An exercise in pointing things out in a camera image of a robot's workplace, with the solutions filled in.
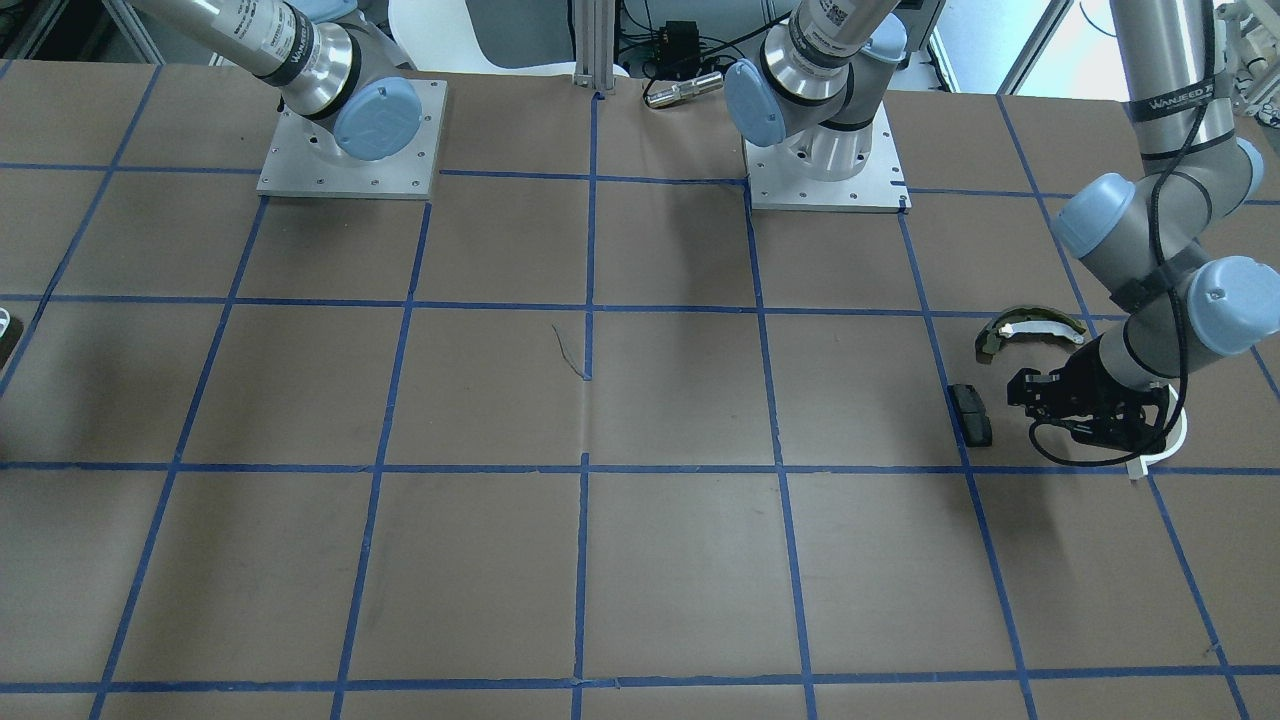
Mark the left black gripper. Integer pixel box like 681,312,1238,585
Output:
1036,345,1169,448

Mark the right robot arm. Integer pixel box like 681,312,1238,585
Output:
136,1,422,161

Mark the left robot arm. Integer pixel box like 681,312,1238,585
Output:
724,1,1277,454

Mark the white curved plastic part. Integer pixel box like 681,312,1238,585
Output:
1125,407,1188,483

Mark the olive brake shoe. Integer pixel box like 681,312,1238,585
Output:
974,305,1088,364

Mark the black brake pad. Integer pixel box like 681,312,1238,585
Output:
946,383,995,448

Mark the silver metal cylinder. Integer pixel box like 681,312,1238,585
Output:
643,72,724,110

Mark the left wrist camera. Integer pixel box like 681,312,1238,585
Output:
1005,368,1061,414

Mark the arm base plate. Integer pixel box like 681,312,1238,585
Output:
742,104,913,213
256,78,448,200

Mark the aluminium frame post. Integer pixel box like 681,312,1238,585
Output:
570,0,617,96

